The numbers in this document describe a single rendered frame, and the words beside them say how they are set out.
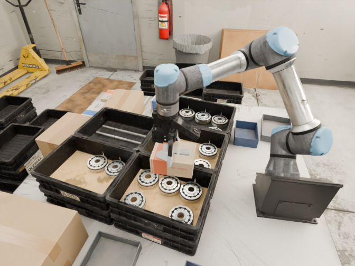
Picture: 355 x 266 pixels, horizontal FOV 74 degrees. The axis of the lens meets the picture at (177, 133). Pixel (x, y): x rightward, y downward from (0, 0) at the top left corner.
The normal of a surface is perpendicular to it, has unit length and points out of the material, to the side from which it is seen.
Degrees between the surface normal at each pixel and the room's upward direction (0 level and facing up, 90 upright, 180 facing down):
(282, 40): 46
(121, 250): 0
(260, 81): 72
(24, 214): 0
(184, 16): 90
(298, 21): 90
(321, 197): 90
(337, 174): 0
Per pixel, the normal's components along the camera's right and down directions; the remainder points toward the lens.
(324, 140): 0.47, 0.08
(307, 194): -0.14, 0.62
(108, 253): 0.01, -0.78
